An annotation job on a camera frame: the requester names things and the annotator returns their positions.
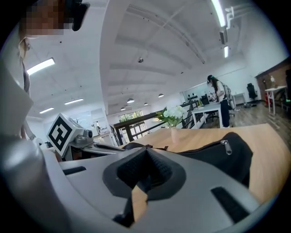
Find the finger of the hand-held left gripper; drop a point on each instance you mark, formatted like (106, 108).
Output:
(106, 147)

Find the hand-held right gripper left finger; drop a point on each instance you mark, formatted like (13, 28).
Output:
(91, 186)

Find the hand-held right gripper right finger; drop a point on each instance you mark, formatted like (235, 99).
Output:
(193, 204)

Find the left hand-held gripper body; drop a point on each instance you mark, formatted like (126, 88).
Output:
(59, 134)

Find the black backpack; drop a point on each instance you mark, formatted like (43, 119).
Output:
(227, 159)

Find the long ceiling light panel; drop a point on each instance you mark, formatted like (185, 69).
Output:
(218, 12)
(40, 66)
(73, 101)
(46, 110)
(226, 51)

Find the black metal railing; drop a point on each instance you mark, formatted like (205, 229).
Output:
(136, 123)

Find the person's grey shirt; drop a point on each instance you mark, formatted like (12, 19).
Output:
(11, 109)

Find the pink vase with white flowers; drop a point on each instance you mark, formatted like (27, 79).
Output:
(174, 113)

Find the wooden table with white legs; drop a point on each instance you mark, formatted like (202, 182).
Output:
(266, 159)

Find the round ceiling detector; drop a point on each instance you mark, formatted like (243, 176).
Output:
(141, 60)

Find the long white desk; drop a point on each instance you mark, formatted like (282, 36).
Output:
(207, 108)

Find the person's head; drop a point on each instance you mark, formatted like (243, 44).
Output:
(43, 18)

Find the red fire extinguisher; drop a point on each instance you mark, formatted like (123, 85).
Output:
(266, 100)

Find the black swivel chair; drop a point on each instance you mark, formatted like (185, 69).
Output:
(252, 91)

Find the small white desk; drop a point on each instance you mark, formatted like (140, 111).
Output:
(275, 89)

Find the small table lamp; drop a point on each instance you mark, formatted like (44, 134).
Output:
(272, 79)

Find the black high-back chair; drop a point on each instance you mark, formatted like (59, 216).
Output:
(287, 86)

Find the grey ceiling air unit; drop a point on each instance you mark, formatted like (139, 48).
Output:
(223, 37)

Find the white ceiling pipes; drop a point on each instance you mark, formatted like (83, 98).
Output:
(230, 13)

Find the black head-mounted camera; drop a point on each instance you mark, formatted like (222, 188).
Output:
(79, 13)

